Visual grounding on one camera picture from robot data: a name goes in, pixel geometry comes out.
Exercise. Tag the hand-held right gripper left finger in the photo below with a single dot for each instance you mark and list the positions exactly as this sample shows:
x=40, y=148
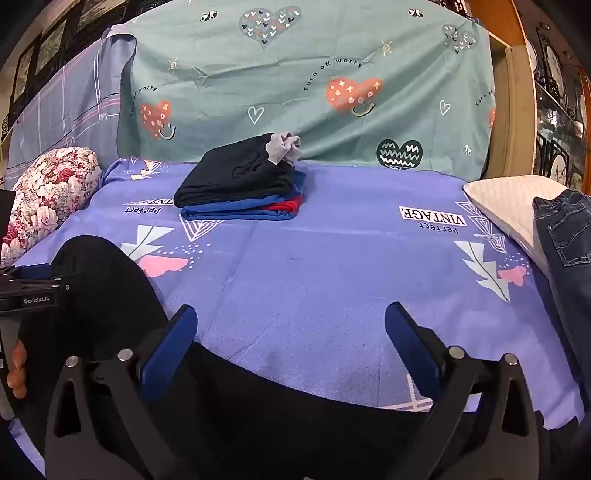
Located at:
x=170, y=353

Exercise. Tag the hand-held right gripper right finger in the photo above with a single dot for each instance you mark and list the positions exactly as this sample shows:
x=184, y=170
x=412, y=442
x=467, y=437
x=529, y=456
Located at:
x=412, y=350

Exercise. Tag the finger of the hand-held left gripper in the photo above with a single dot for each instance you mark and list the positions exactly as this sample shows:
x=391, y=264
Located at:
x=37, y=272

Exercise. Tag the black pants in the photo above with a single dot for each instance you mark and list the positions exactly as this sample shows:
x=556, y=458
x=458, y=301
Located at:
x=106, y=286
x=231, y=175

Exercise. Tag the folded black pants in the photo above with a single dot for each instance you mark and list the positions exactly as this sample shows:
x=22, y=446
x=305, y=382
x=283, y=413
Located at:
x=231, y=175

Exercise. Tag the person's left hand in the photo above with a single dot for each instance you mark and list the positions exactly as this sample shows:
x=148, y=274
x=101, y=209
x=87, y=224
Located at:
x=17, y=369

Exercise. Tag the floral bolster pillow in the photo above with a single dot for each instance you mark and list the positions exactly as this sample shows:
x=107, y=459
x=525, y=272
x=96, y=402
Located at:
x=51, y=194

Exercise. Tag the purple printed bed sheet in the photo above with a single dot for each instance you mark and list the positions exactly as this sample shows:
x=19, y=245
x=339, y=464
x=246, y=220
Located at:
x=323, y=277

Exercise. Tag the folded blue garment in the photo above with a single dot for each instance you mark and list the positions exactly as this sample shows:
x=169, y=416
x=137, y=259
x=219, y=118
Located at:
x=231, y=213

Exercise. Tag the grey plaid sheet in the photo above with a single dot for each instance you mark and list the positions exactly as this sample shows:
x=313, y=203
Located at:
x=64, y=115

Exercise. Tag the white pillow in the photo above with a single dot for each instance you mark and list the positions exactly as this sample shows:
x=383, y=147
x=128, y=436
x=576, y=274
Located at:
x=503, y=198

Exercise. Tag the folded red garment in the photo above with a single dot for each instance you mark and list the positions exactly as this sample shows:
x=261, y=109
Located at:
x=286, y=206

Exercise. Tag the blue jeans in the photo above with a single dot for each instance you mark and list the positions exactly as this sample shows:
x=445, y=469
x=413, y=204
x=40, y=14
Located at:
x=563, y=240

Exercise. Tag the grey cloth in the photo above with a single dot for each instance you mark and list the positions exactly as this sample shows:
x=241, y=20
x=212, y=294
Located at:
x=284, y=147

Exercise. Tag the wooden display cabinet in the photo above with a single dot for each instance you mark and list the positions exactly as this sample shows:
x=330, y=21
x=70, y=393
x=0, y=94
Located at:
x=558, y=106

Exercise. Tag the teal heart printed sheet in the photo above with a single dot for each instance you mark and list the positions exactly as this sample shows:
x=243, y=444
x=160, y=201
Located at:
x=300, y=69

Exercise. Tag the dark framed wall panels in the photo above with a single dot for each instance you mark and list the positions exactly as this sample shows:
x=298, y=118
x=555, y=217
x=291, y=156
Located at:
x=51, y=41

